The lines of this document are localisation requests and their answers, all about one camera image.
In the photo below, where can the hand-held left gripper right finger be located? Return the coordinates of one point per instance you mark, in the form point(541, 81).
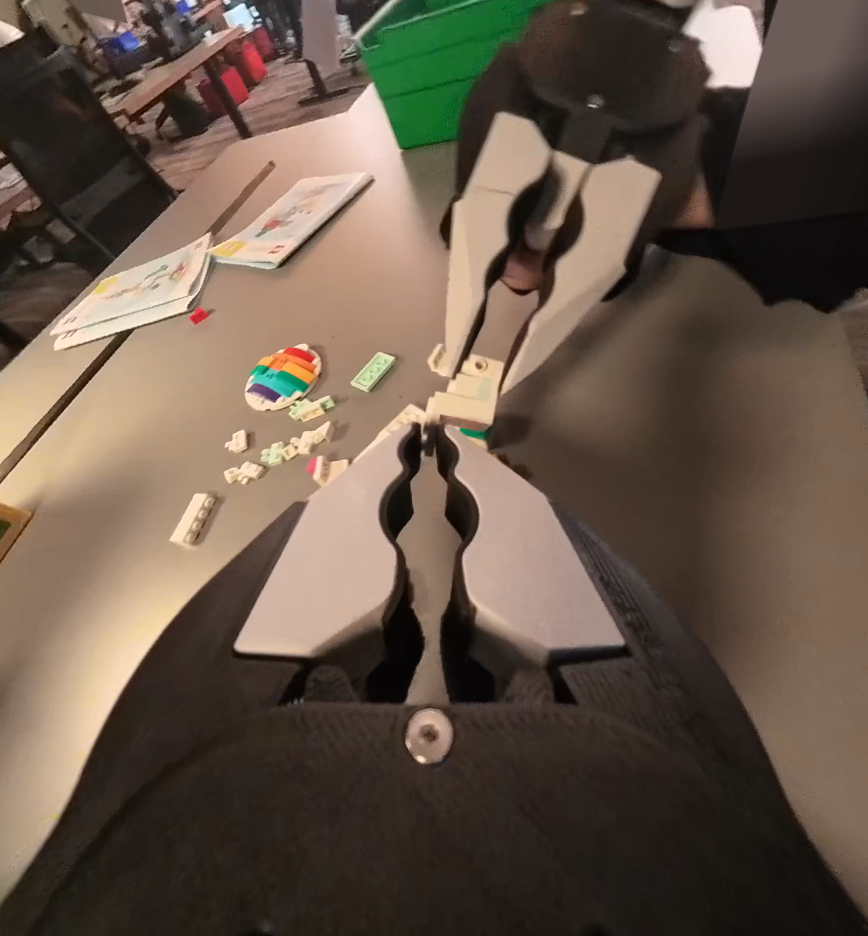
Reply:
point(536, 585)

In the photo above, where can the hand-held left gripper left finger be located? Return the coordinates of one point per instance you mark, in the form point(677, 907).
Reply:
point(324, 578)

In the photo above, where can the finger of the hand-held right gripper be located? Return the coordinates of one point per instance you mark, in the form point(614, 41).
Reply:
point(602, 234)
point(489, 219)

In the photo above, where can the white lego brick assembly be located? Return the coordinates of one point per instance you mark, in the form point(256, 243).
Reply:
point(463, 406)

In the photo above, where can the pink and white lego piece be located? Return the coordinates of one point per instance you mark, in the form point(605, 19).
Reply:
point(326, 470)

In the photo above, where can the cluster of small pale lego pieces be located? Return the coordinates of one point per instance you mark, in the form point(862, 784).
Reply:
point(280, 450)

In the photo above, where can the long white lego brick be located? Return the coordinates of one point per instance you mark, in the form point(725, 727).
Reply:
point(194, 520)

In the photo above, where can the mint green lego plate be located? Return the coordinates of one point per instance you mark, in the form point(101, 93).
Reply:
point(373, 373)

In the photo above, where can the lego instruction booklet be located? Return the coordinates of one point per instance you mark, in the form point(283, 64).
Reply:
point(295, 219)
point(141, 292)

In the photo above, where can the rainbow lego oval plate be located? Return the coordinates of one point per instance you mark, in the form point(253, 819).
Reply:
point(284, 376)

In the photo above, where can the tiny red lego piece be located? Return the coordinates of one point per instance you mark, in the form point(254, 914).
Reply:
point(200, 316)

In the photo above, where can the person's right hand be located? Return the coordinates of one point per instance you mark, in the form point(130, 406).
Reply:
point(525, 270)

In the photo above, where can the green plastic bin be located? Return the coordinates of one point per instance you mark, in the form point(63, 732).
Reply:
point(434, 88)

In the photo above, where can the red container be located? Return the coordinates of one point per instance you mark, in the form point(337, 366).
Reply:
point(253, 62)
point(223, 88)

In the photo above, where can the brown wooden desk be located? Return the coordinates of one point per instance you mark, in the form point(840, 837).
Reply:
point(178, 69)

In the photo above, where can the black office chair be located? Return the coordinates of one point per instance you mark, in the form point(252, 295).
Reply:
point(53, 131)

